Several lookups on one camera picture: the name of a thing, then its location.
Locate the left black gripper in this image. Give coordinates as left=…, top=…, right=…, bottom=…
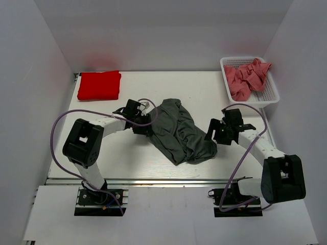
left=132, top=113, right=153, bottom=135

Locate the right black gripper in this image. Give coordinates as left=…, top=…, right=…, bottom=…
left=205, top=118, right=232, bottom=145

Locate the dark grey t-shirt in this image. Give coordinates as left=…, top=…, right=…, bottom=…
left=149, top=99, right=218, bottom=166

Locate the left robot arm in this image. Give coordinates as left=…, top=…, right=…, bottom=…
left=62, top=113, right=152, bottom=204

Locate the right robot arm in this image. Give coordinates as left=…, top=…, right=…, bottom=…
left=205, top=119, right=306, bottom=204

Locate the crumpled pink t-shirt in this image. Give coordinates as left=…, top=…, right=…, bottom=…
left=223, top=58, right=272, bottom=102

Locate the white plastic basket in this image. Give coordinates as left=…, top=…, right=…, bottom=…
left=220, top=57, right=279, bottom=108

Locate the folded red t-shirt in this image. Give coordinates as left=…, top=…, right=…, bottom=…
left=77, top=70, right=122, bottom=101

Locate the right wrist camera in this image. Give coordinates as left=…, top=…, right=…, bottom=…
left=222, top=109, right=244, bottom=127

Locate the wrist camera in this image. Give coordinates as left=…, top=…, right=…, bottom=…
left=222, top=109, right=244, bottom=127
left=123, top=99, right=141, bottom=116

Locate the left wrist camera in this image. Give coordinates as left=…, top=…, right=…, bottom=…
left=123, top=99, right=141, bottom=116

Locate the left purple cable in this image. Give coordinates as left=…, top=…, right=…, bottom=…
left=52, top=98, right=159, bottom=215

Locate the purple cable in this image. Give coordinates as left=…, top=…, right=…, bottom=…
left=218, top=103, right=274, bottom=213
left=52, top=98, right=159, bottom=215

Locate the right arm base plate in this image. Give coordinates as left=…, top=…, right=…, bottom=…
left=207, top=188, right=263, bottom=218

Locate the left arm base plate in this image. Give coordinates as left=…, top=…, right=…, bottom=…
left=74, top=188, right=128, bottom=217

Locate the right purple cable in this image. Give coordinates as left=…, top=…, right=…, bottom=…
left=218, top=103, right=274, bottom=213

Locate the aluminium table rail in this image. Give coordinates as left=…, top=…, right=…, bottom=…
left=45, top=177, right=269, bottom=188

